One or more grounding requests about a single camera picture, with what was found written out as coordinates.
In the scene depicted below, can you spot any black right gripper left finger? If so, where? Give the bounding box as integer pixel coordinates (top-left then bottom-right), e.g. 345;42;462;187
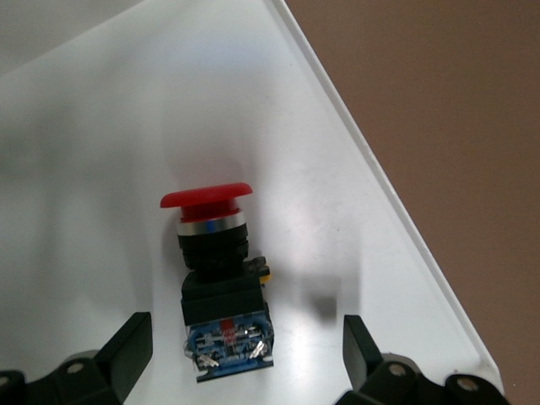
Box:
24;311;154;405

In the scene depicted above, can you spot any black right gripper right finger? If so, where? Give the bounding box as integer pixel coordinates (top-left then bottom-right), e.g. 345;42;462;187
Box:
337;314;445;405

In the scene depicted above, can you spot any red push button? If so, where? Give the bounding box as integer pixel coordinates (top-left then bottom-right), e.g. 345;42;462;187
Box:
159;181;276;384

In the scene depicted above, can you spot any white plastic drawer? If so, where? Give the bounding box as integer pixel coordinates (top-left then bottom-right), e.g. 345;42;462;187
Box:
0;0;505;405

